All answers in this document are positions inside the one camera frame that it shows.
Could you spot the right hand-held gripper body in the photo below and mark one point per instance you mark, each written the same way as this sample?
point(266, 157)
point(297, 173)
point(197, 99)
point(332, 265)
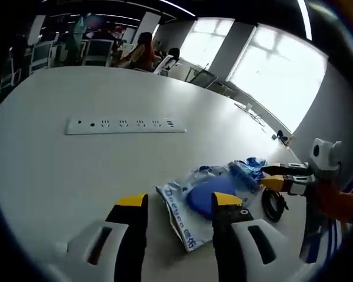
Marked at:
point(326, 157)

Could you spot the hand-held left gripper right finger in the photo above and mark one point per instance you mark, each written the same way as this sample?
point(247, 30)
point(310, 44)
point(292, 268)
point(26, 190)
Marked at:
point(223, 235)

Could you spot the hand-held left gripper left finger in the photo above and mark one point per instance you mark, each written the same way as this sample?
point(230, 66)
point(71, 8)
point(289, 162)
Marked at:
point(129, 235)

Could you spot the blue floral tissue packet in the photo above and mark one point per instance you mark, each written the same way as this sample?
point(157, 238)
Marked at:
point(247, 173)

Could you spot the blue textured pad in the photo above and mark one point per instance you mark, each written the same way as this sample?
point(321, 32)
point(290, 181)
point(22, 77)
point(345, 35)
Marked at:
point(203, 196)

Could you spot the clear printed plastic bag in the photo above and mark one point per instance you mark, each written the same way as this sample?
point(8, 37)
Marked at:
point(176, 205)

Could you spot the small white cup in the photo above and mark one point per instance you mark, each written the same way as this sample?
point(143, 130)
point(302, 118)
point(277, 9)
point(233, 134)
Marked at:
point(248, 107)

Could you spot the large bright window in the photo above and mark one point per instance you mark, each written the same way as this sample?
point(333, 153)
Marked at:
point(279, 73)
point(206, 41)

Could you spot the white power strip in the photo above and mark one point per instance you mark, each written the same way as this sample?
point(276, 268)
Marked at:
point(76, 129)

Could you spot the grey mesh office chair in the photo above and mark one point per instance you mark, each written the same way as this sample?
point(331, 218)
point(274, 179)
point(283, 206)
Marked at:
point(203, 77)

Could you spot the ceiling light strip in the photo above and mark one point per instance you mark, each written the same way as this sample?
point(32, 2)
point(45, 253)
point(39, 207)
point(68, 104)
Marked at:
point(305, 20)

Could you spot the white office chair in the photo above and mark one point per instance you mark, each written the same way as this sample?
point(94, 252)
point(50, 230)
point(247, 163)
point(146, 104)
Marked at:
point(41, 57)
point(164, 66)
point(10, 78)
point(97, 53)

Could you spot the blue striped wall poster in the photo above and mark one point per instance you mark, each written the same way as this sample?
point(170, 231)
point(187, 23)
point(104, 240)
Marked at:
point(332, 238)

